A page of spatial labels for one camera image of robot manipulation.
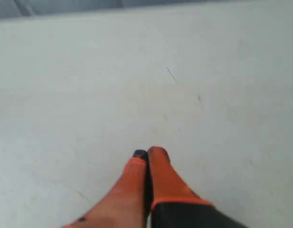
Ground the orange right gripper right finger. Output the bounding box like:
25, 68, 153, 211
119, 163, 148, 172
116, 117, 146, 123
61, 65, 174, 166
147, 147, 244, 228

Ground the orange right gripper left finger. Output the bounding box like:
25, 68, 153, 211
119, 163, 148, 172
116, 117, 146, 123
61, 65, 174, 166
64, 150, 148, 228

